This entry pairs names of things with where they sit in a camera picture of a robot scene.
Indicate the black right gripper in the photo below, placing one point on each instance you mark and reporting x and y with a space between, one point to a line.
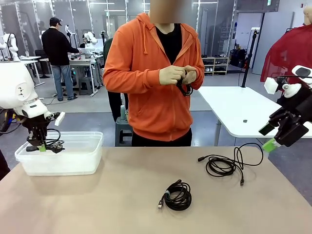
301 102

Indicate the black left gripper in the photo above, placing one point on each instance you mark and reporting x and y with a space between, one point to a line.
36 124

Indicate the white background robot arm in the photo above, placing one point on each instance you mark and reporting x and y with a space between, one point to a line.
11 44
90 37

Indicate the person's left forearm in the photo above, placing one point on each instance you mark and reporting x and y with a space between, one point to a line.
198 78

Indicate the person's right forearm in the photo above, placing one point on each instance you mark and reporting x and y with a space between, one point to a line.
131 78

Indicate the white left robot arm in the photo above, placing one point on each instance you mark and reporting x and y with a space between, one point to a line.
14 87

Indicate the person's left hand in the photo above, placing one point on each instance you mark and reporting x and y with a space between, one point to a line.
191 74

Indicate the person's right hand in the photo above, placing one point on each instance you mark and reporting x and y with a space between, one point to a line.
170 75

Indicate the yellow rounded object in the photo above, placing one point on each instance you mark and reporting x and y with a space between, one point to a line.
15 117

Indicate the black tyre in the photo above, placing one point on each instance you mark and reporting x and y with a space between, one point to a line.
3 122

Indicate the clear plastic storage container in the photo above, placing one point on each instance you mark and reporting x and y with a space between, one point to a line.
73 161

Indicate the white desk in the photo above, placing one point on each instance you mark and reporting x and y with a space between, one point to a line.
231 104

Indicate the grey step stool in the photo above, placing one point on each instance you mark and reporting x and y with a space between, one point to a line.
85 85
122 131

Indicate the black tripod stand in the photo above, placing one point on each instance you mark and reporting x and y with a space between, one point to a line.
249 58

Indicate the red salon cape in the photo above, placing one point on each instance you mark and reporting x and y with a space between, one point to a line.
287 48

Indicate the black office chair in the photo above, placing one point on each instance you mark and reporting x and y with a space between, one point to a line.
42 61

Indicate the black bags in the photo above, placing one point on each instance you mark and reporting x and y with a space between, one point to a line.
239 58

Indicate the white background table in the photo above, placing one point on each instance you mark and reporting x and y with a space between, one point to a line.
24 59

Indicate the person in dark jacket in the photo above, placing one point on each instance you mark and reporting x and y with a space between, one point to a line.
114 102

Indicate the grey workshop desk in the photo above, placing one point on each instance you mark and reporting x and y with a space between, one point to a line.
83 63

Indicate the wooden shoe rack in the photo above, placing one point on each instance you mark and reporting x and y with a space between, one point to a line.
214 65

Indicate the man in black cap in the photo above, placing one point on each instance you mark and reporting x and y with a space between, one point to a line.
57 46

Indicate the beige mannequin head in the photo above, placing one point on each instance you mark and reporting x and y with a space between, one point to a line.
308 14

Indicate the person in orange hoodie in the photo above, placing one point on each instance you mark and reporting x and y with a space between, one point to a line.
146 61

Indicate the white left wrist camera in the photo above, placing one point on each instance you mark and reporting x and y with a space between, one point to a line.
59 118

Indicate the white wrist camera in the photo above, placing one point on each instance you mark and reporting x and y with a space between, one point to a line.
59 118
270 85

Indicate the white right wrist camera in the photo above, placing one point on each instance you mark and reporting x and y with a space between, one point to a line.
270 85

